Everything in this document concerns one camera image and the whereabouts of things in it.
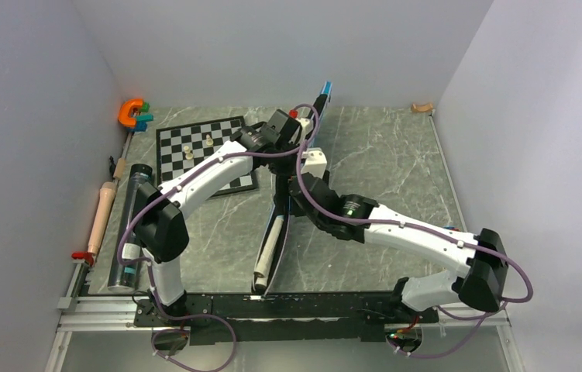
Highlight blue badminton racket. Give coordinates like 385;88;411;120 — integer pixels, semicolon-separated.
253;215;284;293

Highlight black shuttlecock tube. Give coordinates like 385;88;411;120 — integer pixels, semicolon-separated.
107;164;154;294

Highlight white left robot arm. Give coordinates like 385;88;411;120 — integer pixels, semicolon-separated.
128;110;320;326

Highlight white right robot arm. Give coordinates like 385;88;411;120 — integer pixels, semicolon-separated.
289;174;508;322

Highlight cream chess piece front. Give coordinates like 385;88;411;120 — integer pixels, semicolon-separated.
183;146;194;160

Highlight black white chessboard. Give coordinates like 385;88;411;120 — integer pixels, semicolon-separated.
156;115;246;184

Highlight small wooden arch block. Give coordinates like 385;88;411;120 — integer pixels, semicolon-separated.
410;102;434;113

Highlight teal toy blocks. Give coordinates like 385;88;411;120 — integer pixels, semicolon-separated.
133;102;153;132

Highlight orange horseshoe magnet toy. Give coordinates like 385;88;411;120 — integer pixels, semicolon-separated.
117;98;145;129

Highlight beige wooden roller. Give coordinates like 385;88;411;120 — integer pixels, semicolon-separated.
88;181;117;257

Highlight red clamp piece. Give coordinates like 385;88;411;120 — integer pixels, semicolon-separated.
71;251;96;267

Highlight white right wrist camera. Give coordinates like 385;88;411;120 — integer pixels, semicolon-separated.
301;147;327;179

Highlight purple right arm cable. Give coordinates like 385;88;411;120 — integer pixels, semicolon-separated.
294;141;535;360

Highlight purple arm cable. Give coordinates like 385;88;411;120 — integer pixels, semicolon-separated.
294;141;535;360
115;104;322;372

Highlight small tan stick handle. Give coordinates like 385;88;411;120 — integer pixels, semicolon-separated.
109;157;126;180

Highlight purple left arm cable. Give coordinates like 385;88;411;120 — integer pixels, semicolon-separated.
115;104;322;372

